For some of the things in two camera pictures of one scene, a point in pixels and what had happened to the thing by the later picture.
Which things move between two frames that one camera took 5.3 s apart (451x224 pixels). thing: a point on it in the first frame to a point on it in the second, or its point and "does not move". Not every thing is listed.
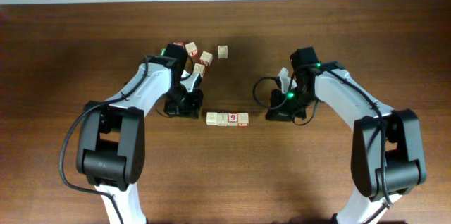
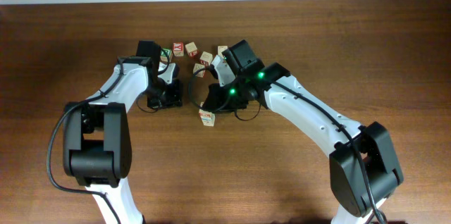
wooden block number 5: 192,49 does not move
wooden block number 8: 206,58 does not move
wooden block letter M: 199,68 does not move
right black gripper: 277,111 to 214,95
